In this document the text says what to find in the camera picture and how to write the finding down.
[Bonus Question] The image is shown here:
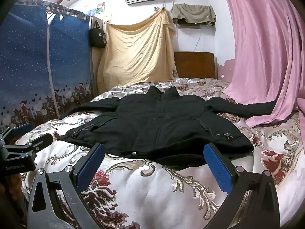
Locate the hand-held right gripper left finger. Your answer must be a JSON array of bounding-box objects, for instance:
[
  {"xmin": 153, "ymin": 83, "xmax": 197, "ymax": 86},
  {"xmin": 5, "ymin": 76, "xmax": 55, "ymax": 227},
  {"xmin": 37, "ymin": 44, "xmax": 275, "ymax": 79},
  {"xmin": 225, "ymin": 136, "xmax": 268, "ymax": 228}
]
[{"xmin": 27, "ymin": 143, "xmax": 106, "ymax": 229}]

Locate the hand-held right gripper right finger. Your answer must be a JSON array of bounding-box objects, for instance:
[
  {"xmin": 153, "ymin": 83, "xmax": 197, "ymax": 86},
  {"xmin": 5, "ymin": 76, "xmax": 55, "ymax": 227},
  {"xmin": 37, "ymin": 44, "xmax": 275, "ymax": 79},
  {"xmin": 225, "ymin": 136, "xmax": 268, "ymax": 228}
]
[{"xmin": 203, "ymin": 143, "xmax": 281, "ymax": 229}]

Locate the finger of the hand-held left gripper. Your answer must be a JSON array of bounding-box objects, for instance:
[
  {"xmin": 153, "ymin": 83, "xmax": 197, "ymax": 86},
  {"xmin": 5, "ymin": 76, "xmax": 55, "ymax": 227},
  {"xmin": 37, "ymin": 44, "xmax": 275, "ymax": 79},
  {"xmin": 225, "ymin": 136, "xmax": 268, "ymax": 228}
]
[
  {"xmin": 0, "ymin": 123, "xmax": 35, "ymax": 146},
  {"xmin": 1, "ymin": 134, "xmax": 53, "ymax": 158}
]

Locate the black jacket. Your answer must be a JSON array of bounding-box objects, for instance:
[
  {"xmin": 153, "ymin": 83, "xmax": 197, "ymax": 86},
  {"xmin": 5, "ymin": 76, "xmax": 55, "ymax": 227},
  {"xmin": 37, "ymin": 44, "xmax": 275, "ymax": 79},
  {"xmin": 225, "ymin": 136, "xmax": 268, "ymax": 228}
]
[{"xmin": 58, "ymin": 86, "xmax": 278, "ymax": 166}]

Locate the floral satin bedspread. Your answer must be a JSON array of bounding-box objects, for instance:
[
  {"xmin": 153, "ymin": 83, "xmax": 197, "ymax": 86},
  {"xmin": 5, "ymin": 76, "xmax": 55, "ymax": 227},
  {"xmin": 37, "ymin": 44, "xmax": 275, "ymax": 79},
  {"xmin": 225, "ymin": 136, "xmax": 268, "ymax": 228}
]
[{"xmin": 14, "ymin": 77, "xmax": 305, "ymax": 229}]

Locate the blue fabric wardrobe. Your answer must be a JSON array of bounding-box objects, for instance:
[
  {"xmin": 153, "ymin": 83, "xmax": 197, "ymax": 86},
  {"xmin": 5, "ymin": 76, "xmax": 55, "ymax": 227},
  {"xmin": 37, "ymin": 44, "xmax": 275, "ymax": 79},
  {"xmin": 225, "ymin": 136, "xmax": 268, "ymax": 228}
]
[{"xmin": 0, "ymin": 0, "xmax": 96, "ymax": 129}]

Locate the wooden headboard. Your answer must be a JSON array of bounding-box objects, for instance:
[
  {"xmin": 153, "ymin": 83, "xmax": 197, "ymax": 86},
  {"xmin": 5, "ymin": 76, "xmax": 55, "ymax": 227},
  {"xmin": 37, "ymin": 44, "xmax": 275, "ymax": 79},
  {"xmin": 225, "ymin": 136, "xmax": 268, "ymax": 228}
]
[{"xmin": 173, "ymin": 51, "xmax": 218, "ymax": 80}]

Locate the black tote bag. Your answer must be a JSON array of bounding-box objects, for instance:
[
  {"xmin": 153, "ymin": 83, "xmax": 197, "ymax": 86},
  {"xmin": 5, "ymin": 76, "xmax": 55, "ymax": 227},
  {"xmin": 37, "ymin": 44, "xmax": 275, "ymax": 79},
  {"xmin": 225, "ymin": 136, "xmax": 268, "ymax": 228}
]
[{"xmin": 89, "ymin": 20, "xmax": 107, "ymax": 49}]

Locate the beige hanging sheet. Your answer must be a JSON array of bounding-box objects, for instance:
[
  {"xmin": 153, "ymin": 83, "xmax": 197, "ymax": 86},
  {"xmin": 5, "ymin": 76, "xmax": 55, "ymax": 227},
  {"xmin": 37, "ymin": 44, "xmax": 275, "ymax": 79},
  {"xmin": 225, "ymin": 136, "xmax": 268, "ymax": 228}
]
[{"xmin": 96, "ymin": 7, "xmax": 178, "ymax": 93}]

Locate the pink curtain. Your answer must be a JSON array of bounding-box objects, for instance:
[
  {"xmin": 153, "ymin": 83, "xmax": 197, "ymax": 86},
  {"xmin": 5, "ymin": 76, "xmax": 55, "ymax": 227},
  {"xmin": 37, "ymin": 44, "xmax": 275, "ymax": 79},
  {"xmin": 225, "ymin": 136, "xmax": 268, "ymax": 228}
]
[{"xmin": 219, "ymin": 0, "xmax": 305, "ymax": 128}]

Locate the olive green cloth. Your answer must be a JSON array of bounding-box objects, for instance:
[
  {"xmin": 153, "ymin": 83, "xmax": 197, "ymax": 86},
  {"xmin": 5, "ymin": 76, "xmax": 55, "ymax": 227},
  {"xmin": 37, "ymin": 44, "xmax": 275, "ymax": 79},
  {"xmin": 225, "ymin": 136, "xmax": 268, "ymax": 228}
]
[{"xmin": 170, "ymin": 3, "xmax": 217, "ymax": 27}]

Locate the white wall cable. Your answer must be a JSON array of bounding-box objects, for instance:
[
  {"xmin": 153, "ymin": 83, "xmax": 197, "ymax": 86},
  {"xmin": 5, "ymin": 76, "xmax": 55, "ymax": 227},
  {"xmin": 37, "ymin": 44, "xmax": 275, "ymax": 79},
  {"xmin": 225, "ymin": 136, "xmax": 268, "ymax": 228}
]
[{"xmin": 193, "ymin": 27, "xmax": 203, "ymax": 52}]

